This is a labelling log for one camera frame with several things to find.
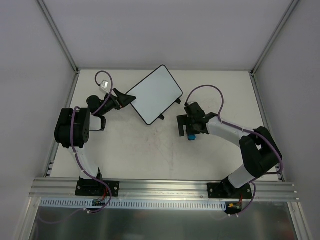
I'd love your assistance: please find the blue whiteboard eraser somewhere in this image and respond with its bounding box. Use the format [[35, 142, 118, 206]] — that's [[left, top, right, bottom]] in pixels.
[[187, 134, 196, 141]]

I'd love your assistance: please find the white whiteboard with black frame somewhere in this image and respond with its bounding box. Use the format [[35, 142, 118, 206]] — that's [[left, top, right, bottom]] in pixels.
[[126, 65, 183, 126]]

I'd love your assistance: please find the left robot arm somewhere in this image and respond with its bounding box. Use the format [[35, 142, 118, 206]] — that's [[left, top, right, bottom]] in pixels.
[[54, 88, 137, 195]]

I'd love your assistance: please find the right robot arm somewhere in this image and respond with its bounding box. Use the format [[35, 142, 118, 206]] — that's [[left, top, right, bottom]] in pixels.
[[176, 102, 283, 198]]

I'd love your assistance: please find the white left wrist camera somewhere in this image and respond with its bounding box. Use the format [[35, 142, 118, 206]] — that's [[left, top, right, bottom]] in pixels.
[[100, 80, 110, 93]]

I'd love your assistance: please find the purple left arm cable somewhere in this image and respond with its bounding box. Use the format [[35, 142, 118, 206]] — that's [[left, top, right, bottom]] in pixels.
[[37, 71, 115, 225]]

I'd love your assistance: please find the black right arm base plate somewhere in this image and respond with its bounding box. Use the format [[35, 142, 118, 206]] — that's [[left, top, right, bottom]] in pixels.
[[206, 182, 253, 200]]

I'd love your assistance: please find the right table edge rail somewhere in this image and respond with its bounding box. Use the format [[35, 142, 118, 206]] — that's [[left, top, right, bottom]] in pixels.
[[249, 71, 285, 182]]

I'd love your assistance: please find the table edge rail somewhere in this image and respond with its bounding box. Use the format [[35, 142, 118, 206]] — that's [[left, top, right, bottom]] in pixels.
[[42, 70, 80, 178], [249, 71, 285, 182]]

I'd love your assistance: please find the left table edge rail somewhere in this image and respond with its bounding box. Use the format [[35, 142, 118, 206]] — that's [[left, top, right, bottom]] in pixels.
[[42, 70, 80, 178]]

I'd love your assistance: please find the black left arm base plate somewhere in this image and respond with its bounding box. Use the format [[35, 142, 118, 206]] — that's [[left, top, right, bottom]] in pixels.
[[75, 178, 120, 197]]

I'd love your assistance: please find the white slotted cable duct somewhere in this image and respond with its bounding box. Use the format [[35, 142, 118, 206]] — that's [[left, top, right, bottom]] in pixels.
[[39, 197, 227, 212]]

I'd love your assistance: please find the aluminium mounting rail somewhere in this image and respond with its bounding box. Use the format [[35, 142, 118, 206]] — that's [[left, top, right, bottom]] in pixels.
[[28, 177, 300, 202]]

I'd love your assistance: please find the left aluminium frame post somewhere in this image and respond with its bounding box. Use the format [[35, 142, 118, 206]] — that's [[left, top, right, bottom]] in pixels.
[[35, 0, 79, 74]]

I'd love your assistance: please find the aluminium frame post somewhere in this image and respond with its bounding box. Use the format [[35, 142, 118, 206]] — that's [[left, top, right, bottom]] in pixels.
[[250, 0, 300, 76], [35, 0, 79, 74]]

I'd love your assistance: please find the right aluminium frame post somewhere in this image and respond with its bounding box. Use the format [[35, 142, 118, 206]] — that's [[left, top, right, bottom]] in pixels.
[[250, 0, 300, 76]]

